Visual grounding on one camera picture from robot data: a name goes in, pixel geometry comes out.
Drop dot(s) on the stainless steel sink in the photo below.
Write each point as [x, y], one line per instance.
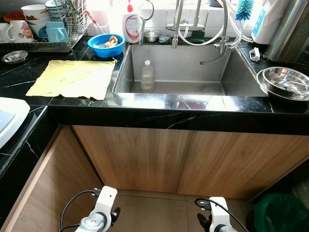
[193, 72]

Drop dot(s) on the blue bottle brush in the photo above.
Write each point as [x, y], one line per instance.
[244, 9]

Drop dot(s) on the small white plastic clip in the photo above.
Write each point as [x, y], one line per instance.
[254, 54]

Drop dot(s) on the yellow cleaning cloth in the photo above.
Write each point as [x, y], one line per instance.
[72, 79]

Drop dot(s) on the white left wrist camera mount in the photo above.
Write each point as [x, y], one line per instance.
[105, 200]

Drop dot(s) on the steel spoon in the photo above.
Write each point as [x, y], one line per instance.
[294, 88]

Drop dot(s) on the white countertop appliance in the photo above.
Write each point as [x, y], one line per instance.
[12, 116]

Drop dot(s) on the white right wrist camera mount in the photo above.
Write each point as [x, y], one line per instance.
[219, 210]

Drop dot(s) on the tall steel cylinder container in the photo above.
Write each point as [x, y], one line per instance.
[289, 34]

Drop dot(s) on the teal mug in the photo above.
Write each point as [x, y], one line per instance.
[57, 33]

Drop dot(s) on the white red-pump soap bottle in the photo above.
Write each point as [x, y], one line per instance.
[130, 26]

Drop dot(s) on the round steel strainer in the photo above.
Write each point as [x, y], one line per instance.
[142, 31]

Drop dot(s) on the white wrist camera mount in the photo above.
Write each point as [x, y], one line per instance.
[219, 210]
[105, 200]

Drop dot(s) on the small steel dish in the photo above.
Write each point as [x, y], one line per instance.
[14, 56]

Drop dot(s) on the steel spring pull-down faucet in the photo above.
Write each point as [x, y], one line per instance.
[177, 24]

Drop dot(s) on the wooden cabinet side panel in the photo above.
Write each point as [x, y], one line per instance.
[48, 183]

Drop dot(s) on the wooden cabinet door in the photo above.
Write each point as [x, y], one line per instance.
[135, 157]
[241, 164]

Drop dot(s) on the white water purifier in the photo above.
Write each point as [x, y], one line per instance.
[270, 24]

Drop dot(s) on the dark green sponge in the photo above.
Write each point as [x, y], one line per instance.
[197, 37]

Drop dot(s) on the clear plastic bottle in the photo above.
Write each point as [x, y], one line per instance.
[147, 77]

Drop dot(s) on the white ceramic bowl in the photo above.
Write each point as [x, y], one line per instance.
[34, 14]

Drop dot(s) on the large steel mixing bowl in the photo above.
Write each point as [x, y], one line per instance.
[275, 77]

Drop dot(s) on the white cartoon print mug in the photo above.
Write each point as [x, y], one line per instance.
[21, 31]

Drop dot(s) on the green trash bin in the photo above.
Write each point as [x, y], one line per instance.
[280, 215]

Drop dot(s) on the small steel cup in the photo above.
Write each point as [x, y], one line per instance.
[151, 35]

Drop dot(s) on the blue plastic bowl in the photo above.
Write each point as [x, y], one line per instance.
[104, 52]

